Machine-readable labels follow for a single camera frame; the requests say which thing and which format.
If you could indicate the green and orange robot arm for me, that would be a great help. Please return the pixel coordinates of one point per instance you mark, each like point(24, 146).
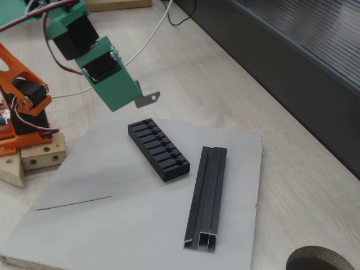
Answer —
point(76, 33)

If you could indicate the black slotted holder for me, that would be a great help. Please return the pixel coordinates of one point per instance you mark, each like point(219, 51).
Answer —
point(171, 174)

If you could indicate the grey wooden board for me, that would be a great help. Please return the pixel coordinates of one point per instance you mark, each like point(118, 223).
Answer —
point(112, 230)

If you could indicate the small grey metal bracket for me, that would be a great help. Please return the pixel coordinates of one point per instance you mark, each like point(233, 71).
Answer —
point(146, 99)

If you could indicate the green gripper with servo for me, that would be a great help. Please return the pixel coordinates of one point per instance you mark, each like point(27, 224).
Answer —
point(121, 94)

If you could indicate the wooden base block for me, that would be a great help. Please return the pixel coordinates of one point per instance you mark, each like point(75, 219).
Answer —
point(42, 160)

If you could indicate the wooden plank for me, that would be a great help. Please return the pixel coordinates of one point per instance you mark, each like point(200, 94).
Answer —
point(126, 4)

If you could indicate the red controller board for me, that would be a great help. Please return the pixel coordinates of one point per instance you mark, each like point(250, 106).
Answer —
point(2, 114)

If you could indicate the wooden wedge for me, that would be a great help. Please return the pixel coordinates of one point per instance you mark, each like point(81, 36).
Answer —
point(9, 168)

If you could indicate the short black aluminium profile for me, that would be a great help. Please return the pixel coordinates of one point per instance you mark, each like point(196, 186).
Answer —
point(208, 197)

